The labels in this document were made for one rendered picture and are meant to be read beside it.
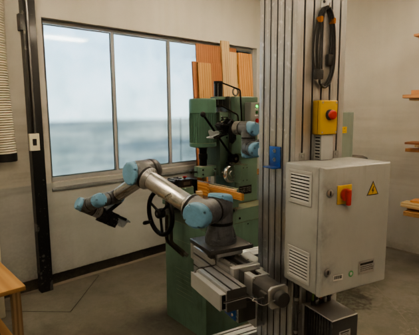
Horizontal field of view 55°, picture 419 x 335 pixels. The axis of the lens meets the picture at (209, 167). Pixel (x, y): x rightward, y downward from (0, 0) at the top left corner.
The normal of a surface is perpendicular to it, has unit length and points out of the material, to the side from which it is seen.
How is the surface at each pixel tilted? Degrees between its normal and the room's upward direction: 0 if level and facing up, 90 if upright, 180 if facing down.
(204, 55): 88
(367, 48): 90
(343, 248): 92
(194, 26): 90
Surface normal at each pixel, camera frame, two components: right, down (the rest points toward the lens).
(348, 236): 0.46, 0.12
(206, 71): 0.65, 0.04
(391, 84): -0.73, 0.10
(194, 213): -0.48, 0.18
